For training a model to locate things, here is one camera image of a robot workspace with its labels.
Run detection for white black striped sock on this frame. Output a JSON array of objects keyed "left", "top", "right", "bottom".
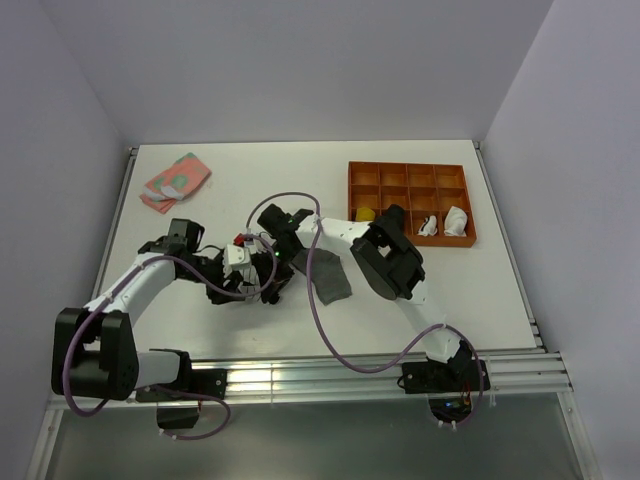
[{"left": 239, "top": 251, "right": 280, "bottom": 305}]

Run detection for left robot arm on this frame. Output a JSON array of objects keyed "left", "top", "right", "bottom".
[{"left": 51, "top": 219, "right": 277, "bottom": 401}]

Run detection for yellow rolled sock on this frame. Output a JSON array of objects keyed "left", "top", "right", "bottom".
[{"left": 354, "top": 207, "right": 376, "bottom": 222}]

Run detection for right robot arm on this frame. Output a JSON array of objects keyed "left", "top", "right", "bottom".
[{"left": 258, "top": 204, "right": 483, "bottom": 390}]

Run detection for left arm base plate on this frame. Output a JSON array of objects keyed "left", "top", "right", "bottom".
[{"left": 135, "top": 368, "right": 228, "bottom": 403}]

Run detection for grey sock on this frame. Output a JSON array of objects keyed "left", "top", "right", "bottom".
[{"left": 311, "top": 248, "right": 352, "bottom": 306}]

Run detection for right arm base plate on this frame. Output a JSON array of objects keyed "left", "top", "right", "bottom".
[{"left": 398, "top": 360, "right": 491, "bottom": 394}]

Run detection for aluminium frame rail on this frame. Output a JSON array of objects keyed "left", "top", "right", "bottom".
[{"left": 47, "top": 349, "right": 574, "bottom": 411}]

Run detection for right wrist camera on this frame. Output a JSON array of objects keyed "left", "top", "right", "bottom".
[{"left": 233, "top": 232, "right": 267, "bottom": 254}]

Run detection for white black rolled sock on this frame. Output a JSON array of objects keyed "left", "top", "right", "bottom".
[{"left": 417, "top": 215, "right": 438, "bottom": 237}]

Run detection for orange compartment tray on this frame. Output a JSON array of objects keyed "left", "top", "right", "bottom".
[{"left": 347, "top": 161, "right": 477, "bottom": 248}]

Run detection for pink green patterned socks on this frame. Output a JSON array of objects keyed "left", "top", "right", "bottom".
[{"left": 139, "top": 152, "right": 211, "bottom": 214}]

